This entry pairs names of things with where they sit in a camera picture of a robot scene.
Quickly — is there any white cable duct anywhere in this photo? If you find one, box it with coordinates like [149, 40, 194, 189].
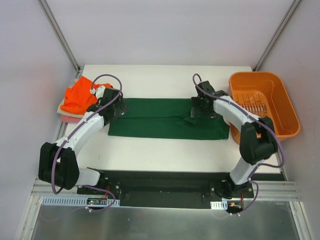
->
[210, 200, 228, 210]
[42, 196, 120, 208]

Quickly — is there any left aluminium frame post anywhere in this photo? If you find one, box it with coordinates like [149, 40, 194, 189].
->
[37, 0, 81, 73]

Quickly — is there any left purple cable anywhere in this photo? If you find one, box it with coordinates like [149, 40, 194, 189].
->
[39, 73, 123, 222]

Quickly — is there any beige folded t shirt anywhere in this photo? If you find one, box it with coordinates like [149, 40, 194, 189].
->
[56, 78, 119, 120]

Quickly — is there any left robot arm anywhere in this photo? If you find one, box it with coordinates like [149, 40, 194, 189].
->
[38, 87, 128, 195]

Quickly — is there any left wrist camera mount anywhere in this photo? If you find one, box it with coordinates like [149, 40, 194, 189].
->
[90, 85, 106, 99]

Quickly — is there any right aluminium frame post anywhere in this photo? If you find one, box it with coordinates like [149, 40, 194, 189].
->
[252, 0, 303, 72]

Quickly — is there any pink folded t shirt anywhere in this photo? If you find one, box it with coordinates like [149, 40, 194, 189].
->
[60, 115, 83, 124]

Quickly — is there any right white cable duct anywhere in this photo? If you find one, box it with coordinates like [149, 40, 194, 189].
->
[210, 200, 228, 210]

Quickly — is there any dark green t shirt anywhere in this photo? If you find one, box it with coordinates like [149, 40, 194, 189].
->
[108, 98, 230, 141]

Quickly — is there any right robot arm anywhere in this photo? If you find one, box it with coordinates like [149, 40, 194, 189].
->
[191, 81, 279, 199]

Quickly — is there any orange plastic basket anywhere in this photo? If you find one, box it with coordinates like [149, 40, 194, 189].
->
[228, 71, 301, 142]

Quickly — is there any aluminium frame post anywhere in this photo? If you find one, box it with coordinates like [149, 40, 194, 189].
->
[252, 0, 303, 72]
[37, 0, 81, 73]

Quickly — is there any orange folded t shirt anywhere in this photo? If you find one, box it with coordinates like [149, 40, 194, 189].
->
[59, 76, 98, 115]

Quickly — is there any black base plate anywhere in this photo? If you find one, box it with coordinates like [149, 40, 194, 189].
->
[47, 168, 253, 209]

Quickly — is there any left white cable duct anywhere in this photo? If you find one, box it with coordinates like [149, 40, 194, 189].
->
[42, 196, 120, 208]

